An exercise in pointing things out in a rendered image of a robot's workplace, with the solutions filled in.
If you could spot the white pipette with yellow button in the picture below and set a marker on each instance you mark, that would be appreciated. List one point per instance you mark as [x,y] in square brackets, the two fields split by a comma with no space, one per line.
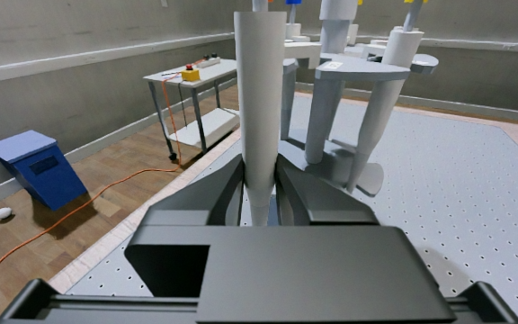
[340,84]
[384,42]

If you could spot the grey rectangular bench top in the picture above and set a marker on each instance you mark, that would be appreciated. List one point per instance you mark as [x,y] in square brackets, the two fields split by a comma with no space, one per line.
[451,186]

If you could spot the white hand pipette with blue button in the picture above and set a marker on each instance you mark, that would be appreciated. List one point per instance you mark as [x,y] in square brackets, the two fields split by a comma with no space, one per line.
[288,80]

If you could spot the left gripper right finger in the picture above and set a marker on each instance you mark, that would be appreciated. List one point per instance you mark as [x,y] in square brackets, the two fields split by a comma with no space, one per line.
[304,200]

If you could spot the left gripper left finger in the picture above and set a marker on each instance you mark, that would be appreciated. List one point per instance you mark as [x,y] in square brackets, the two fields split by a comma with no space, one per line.
[216,199]

